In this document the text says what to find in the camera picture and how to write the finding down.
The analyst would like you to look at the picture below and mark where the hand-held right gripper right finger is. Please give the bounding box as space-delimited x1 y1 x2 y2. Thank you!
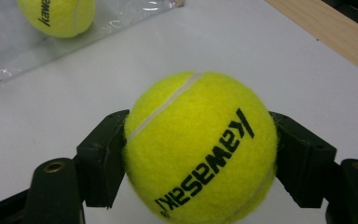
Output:
268 110 338 209

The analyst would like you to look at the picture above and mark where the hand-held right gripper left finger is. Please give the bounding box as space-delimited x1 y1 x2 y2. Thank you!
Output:
75 108 131 209

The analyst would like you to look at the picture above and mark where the yellow tennis ball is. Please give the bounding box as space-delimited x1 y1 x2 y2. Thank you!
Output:
121 71 280 224
16 0 97 39

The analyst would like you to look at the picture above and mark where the transparent bag with beige trim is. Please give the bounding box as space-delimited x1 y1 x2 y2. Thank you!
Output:
0 0 186 91

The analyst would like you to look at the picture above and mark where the wooden table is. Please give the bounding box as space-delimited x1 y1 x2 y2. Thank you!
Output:
264 0 358 80

